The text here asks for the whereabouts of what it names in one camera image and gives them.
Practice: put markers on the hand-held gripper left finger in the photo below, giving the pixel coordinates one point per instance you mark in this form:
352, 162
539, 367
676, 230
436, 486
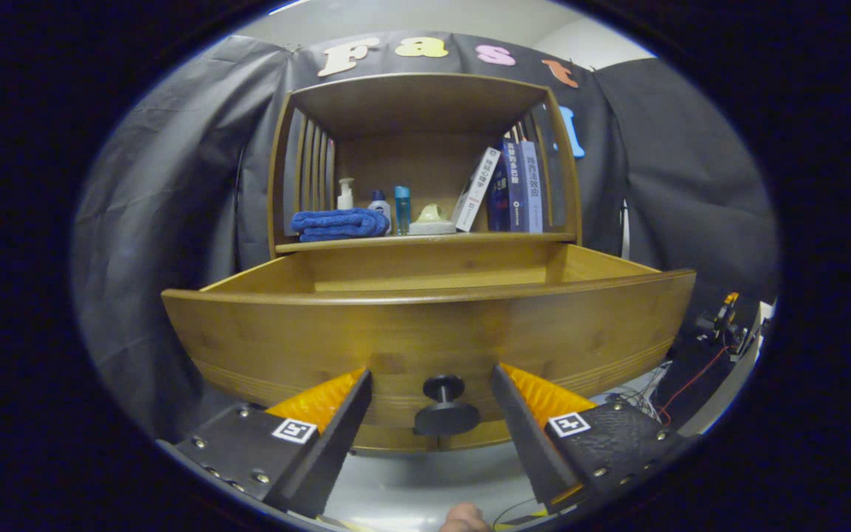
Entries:
337, 443

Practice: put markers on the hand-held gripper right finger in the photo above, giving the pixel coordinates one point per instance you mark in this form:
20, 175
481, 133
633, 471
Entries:
525, 443

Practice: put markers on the wooden drawer with black knob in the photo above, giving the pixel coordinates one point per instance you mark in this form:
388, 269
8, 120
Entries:
285, 332

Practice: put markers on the wooden cabinet door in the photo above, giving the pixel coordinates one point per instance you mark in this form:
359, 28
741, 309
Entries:
481, 440
396, 442

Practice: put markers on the wooden countertop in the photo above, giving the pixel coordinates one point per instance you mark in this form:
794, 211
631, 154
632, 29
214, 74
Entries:
484, 237

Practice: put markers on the wooden cabinet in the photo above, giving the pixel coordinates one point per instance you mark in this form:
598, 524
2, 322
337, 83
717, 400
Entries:
425, 159

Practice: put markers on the black side table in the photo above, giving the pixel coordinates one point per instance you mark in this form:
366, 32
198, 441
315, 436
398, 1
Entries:
684, 355

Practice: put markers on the blue folded towel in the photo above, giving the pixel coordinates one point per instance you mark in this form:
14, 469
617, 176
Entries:
337, 223

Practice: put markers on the orange and black gripper device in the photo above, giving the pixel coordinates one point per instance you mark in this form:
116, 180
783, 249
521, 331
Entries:
721, 321

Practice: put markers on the white bottle with blue cap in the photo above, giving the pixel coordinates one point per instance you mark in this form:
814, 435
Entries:
380, 210

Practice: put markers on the black light stand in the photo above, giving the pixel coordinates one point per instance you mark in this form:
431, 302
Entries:
626, 229

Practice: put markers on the clear blue bottle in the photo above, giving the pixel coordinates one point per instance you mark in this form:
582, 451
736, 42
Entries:
402, 210

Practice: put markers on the white pump bottle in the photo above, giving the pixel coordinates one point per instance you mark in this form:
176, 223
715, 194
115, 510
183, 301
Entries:
346, 199

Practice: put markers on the pale blue book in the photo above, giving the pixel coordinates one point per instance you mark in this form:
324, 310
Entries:
531, 188

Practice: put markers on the white book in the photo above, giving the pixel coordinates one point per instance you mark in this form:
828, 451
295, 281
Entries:
476, 192

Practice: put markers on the dark blue book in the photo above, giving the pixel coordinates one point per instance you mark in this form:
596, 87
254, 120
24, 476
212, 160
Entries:
514, 185

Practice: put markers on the black backdrop cloth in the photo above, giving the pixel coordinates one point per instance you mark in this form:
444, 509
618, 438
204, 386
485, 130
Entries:
167, 222

